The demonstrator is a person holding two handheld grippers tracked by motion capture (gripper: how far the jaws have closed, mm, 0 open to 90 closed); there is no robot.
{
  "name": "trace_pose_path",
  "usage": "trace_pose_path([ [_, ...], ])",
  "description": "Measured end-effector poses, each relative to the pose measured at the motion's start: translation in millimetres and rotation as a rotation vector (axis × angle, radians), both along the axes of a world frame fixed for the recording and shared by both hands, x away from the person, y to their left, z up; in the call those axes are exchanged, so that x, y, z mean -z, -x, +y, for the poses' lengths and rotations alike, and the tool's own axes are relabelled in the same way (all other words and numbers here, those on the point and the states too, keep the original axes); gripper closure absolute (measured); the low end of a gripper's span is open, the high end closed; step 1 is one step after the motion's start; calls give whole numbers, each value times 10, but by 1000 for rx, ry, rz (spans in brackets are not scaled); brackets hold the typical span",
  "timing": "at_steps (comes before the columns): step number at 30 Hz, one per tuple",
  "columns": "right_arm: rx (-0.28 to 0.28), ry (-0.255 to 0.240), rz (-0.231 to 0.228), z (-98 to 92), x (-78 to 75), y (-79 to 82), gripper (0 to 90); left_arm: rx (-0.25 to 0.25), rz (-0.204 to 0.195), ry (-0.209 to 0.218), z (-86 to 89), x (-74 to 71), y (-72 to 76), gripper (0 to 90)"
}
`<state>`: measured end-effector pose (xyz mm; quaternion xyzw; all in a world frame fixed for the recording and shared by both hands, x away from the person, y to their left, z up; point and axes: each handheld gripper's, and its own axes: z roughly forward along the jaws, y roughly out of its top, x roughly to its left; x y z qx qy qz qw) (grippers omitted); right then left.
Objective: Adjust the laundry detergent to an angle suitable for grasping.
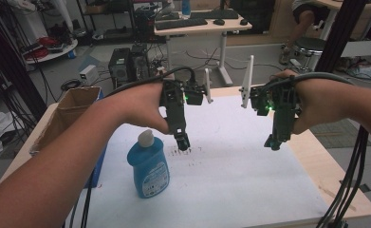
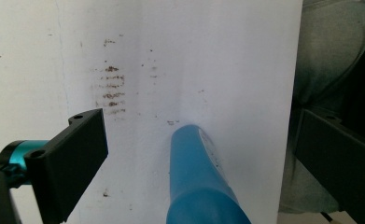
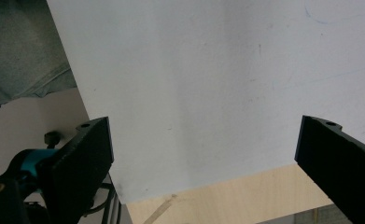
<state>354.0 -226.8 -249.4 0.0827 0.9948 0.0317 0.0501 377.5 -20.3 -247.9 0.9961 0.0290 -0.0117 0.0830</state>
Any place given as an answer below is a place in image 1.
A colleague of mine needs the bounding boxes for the person's right hand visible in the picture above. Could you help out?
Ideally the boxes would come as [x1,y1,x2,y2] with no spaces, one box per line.
[272,68,349,136]

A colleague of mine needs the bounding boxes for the black hanging cables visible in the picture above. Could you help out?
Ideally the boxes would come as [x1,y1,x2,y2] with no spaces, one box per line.
[61,169,96,228]

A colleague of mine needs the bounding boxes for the black metal stand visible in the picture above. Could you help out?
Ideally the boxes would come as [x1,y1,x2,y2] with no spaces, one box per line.
[313,0,370,74]
[0,4,48,122]

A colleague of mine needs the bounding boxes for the light wooden desk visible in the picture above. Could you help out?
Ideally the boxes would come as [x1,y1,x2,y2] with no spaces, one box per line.
[154,9,253,87]

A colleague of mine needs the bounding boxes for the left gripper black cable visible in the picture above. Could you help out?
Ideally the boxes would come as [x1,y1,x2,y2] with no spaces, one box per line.
[104,66,197,98]

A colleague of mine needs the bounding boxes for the person's left hand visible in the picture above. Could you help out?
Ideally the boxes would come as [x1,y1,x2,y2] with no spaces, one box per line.
[117,82,172,136]

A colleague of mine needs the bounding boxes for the bundle of black cables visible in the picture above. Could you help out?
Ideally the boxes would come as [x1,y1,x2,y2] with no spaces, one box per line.
[315,125,371,228]

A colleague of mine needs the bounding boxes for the white table mat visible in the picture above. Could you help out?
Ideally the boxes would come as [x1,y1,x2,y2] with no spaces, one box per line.
[64,94,332,228]

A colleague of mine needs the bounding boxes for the black computer tower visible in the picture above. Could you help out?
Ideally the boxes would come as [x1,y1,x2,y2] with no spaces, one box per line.
[129,43,152,84]
[107,47,132,90]

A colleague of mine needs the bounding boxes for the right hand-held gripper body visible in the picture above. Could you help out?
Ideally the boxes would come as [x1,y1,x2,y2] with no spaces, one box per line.
[239,55,303,144]

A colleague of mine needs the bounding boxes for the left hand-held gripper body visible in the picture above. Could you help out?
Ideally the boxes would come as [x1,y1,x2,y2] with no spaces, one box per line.
[158,67,214,136]

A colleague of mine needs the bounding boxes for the brown cardboard box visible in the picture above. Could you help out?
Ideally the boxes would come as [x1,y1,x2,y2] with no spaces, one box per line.
[29,85,103,157]

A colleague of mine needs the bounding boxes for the blue drink bottle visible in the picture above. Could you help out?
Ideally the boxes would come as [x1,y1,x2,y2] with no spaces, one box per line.
[181,0,193,19]

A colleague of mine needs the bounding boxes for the black cable coil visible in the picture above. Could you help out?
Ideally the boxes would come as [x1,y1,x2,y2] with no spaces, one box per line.
[60,78,83,92]

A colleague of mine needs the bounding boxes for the round white table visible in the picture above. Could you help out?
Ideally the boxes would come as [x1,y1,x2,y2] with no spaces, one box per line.
[23,38,80,66]

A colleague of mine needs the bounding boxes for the blue detergent bottle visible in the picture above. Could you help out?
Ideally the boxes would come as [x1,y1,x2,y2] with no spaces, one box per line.
[126,128,171,200]

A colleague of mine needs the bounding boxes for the round black stool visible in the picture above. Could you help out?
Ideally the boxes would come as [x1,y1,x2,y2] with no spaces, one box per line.
[290,36,327,73]

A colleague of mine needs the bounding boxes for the black keyboard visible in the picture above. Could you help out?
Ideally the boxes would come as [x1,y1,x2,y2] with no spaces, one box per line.
[155,17,209,31]
[188,9,240,20]

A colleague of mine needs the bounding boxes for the right gripper grey cable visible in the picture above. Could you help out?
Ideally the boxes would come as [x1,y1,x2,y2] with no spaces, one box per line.
[261,71,356,93]

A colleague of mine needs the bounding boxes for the small white box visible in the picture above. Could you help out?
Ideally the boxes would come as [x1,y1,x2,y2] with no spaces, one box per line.
[79,64,100,86]

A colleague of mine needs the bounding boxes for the red cable coil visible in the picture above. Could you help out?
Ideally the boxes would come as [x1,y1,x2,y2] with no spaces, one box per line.
[36,35,60,48]

